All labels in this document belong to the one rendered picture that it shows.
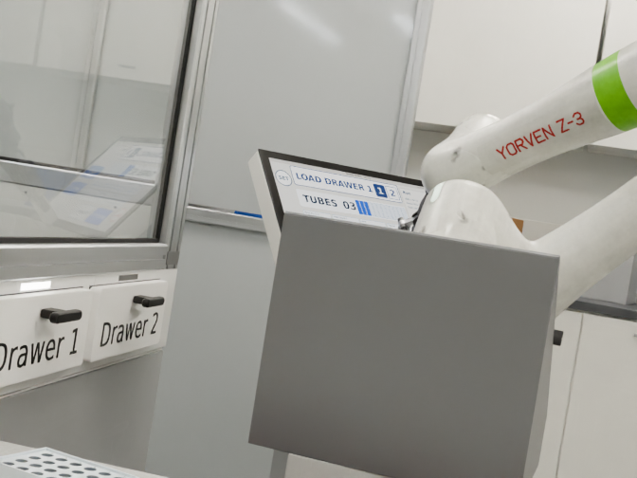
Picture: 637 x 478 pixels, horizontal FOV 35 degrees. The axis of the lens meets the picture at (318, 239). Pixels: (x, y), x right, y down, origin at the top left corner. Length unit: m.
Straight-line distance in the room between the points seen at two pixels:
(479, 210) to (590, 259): 0.19
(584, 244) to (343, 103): 1.46
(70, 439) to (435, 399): 0.56
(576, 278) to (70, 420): 0.79
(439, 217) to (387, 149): 1.38
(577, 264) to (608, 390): 2.55
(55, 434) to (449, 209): 0.66
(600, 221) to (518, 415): 0.40
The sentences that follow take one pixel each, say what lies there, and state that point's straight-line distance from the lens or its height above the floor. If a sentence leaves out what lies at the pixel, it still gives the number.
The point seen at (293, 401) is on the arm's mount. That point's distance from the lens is 1.38.
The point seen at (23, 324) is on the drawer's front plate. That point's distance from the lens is 1.30.
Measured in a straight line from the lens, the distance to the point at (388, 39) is 2.93.
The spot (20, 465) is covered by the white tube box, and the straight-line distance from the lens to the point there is 1.06.
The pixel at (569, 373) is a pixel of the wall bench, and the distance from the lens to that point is 4.11.
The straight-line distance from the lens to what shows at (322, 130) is 2.93.
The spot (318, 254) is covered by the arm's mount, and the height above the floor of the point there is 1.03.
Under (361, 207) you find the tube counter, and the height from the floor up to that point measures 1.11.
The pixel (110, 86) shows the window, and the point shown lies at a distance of 1.51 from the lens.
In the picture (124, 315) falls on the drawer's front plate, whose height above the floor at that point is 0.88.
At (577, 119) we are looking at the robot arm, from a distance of 1.55.
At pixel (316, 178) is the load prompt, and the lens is 2.15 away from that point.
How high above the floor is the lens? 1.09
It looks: 2 degrees down
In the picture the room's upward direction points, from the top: 9 degrees clockwise
